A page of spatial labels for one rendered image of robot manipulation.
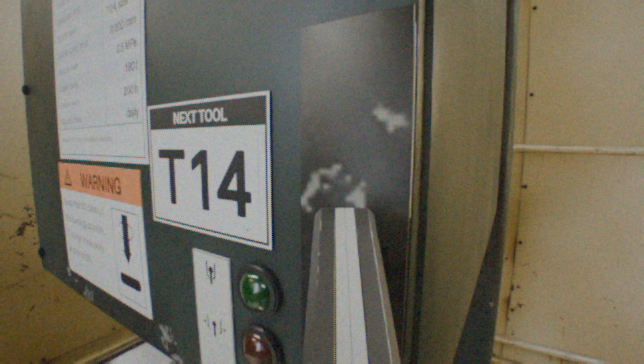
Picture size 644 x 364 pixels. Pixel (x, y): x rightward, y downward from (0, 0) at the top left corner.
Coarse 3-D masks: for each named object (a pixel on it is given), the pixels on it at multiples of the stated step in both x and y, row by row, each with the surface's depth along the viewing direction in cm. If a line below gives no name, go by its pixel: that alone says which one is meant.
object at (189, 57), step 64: (192, 0) 16; (256, 0) 13; (320, 0) 12; (384, 0) 10; (448, 0) 11; (192, 64) 16; (256, 64) 14; (448, 64) 11; (448, 128) 12; (448, 192) 13; (64, 256) 30; (192, 256) 18; (256, 256) 15; (448, 256) 14; (128, 320) 23; (192, 320) 18; (256, 320) 15; (448, 320) 16
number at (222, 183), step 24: (192, 144) 16; (216, 144) 15; (240, 144) 14; (192, 168) 17; (216, 168) 15; (240, 168) 15; (192, 192) 17; (216, 192) 16; (240, 192) 15; (192, 216) 17; (216, 216) 16; (240, 216) 15
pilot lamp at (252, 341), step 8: (248, 336) 15; (256, 336) 15; (248, 344) 15; (256, 344) 15; (264, 344) 15; (248, 352) 15; (256, 352) 15; (264, 352) 14; (248, 360) 15; (256, 360) 15; (264, 360) 14
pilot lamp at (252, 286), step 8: (248, 280) 14; (256, 280) 14; (240, 288) 15; (248, 288) 14; (256, 288) 14; (264, 288) 14; (248, 296) 14; (256, 296) 14; (264, 296) 14; (248, 304) 15; (256, 304) 14; (264, 304) 14
